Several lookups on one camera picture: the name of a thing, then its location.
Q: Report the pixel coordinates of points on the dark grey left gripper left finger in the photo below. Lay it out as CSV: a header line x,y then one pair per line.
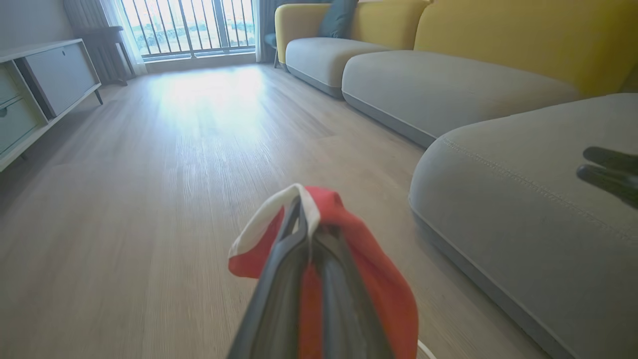
x,y
279,299

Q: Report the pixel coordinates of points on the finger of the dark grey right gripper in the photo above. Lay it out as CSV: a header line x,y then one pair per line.
x,y
613,183
618,160

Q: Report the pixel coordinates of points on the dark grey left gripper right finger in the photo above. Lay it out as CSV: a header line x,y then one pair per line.
x,y
344,309

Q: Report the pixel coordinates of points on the red and white garment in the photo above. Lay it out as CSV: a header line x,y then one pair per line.
x,y
384,279

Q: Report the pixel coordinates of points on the grey sofa seat cushion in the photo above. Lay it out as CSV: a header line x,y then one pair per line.
x,y
438,89
523,199
324,57

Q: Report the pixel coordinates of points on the yellow sofa backrest with armrest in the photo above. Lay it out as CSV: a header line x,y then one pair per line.
x,y
384,22

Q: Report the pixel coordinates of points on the teal throw pillow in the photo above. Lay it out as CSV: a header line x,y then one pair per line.
x,y
336,19

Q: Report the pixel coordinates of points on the metal window railing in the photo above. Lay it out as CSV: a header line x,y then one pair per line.
x,y
189,25

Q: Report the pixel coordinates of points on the dark wooden side table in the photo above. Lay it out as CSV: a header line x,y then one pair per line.
x,y
107,45

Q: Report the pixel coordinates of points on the sheer white curtain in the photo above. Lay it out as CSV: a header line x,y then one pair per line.
x,y
119,30

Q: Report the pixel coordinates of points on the white and grey TV cabinet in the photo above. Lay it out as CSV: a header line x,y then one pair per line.
x,y
55,80

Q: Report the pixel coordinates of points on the grey curtain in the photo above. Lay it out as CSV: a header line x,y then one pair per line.
x,y
84,15

